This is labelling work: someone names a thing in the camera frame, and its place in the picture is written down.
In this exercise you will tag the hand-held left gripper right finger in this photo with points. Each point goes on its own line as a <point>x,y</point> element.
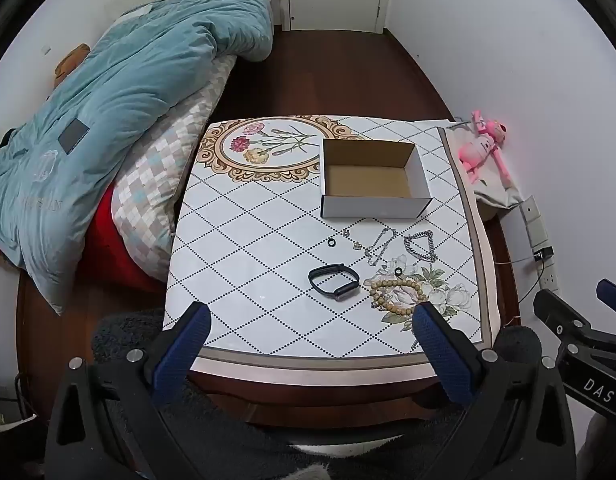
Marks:
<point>443,355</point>

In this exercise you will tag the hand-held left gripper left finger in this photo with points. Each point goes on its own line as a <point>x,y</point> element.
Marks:
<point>183,350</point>

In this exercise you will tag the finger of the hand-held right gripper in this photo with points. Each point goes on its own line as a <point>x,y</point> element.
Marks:
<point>558,315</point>
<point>615,297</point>

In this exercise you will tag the black smart band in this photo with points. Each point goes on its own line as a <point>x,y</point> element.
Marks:
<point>345,290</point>

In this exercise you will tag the cardboard box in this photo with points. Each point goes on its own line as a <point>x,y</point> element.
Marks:
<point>368,180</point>

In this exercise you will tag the person's right forearm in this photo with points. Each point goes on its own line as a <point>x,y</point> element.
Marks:
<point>595,445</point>

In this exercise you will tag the black charger plug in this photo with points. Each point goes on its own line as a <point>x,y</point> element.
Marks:
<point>543,253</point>

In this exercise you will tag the diamond patterned floral tablecloth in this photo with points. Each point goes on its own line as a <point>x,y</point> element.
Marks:
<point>248,260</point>

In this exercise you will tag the red blanket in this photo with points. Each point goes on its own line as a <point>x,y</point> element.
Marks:
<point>113,245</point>

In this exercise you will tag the wooden table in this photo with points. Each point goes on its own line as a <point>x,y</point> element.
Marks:
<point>313,400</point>

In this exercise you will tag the person's dark fuzzy clothing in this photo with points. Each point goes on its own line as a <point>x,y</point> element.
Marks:
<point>298,440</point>

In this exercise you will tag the pink plush toy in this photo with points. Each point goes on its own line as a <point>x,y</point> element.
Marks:
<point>475,152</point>

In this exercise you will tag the light blue duvet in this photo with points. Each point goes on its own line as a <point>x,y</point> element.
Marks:
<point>113,110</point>

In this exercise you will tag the brown plush toy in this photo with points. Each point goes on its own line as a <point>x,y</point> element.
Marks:
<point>70,60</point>

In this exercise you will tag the white wall socket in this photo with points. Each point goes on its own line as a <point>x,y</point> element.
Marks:
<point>550,275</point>

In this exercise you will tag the white wall switch panel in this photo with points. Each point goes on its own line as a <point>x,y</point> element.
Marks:
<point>535,225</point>

